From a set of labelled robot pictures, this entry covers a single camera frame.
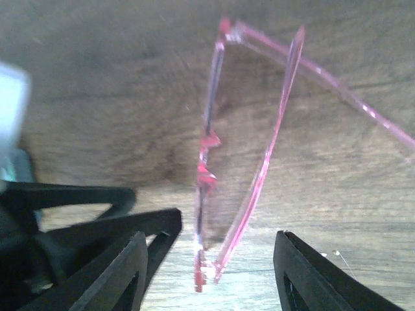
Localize blue-grey glasses case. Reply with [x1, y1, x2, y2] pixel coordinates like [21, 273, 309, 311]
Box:
[1, 62, 35, 183]

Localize pink transparent sunglasses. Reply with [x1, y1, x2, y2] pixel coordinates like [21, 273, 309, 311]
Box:
[193, 17, 414, 292]

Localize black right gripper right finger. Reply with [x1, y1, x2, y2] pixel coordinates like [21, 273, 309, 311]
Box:
[273, 231, 402, 311]

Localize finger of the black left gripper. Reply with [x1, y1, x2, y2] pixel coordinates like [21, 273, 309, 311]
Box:
[48, 208, 182, 290]

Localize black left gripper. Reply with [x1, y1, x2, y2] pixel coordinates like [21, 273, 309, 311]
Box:
[1, 183, 136, 310]

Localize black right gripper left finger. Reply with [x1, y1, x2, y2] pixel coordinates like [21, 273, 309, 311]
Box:
[21, 231, 148, 310]

